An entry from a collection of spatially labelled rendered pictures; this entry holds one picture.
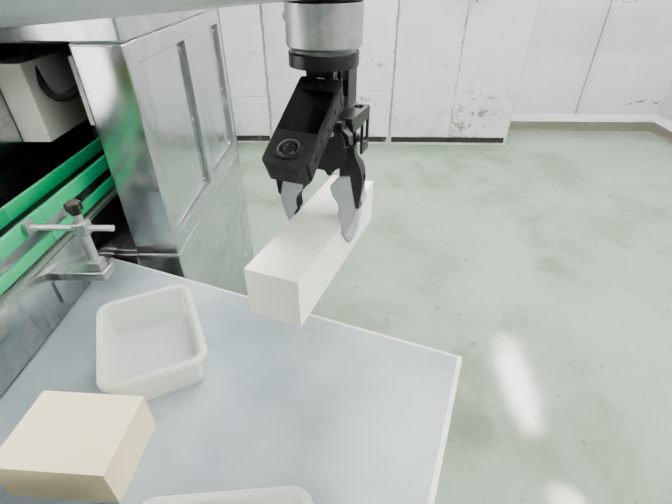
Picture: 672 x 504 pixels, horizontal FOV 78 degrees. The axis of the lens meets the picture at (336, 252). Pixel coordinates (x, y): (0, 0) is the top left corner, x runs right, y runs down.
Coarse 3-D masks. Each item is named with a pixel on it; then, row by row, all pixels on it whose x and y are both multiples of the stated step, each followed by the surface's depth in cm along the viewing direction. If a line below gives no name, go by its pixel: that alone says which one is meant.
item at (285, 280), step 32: (320, 192) 56; (288, 224) 49; (320, 224) 49; (256, 256) 44; (288, 256) 44; (320, 256) 45; (256, 288) 43; (288, 288) 41; (320, 288) 47; (288, 320) 44
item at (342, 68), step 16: (304, 64) 39; (320, 64) 39; (336, 64) 39; (352, 64) 40; (352, 80) 46; (352, 96) 47; (352, 112) 45; (368, 112) 48; (336, 128) 43; (352, 128) 44; (368, 128) 49; (336, 144) 43; (352, 144) 45; (320, 160) 45; (336, 160) 44
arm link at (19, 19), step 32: (0, 0) 5; (32, 0) 5; (64, 0) 5; (96, 0) 6; (128, 0) 6; (160, 0) 7; (192, 0) 7; (224, 0) 8; (256, 0) 9; (288, 0) 11
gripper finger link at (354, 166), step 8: (352, 152) 44; (352, 160) 44; (360, 160) 45; (344, 168) 45; (352, 168) 45; (360, 168) 44; (352, 176) 45; (360, 176) 45; (352, 184) 46; (360, 184) 45; (360, 192) 46; (360, 200) 47
